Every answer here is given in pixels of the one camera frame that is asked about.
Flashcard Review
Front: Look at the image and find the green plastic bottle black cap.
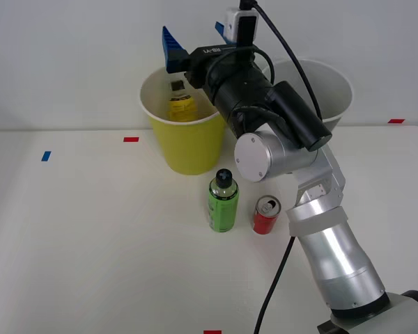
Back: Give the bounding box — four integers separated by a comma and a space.
208, 168, 239, 234

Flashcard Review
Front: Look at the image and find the yellow-green plastic waste bin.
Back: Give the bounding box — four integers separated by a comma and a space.
139, 65, 228, 176

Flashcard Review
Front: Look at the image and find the red drink can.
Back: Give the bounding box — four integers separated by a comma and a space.
253, 195, 283, 236

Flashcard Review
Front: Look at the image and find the pale robot torso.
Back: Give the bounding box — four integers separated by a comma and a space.
316, 288, 418, 334

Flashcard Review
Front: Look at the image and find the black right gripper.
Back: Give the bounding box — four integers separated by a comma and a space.
160, 21, 263, 90

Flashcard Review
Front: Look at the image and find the grey plastic waste bin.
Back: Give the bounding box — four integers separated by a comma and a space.
260, 58, 355, 132

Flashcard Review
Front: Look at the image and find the yellow plastic bottle black cap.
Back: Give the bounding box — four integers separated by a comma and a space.
167, 79, 199, 122

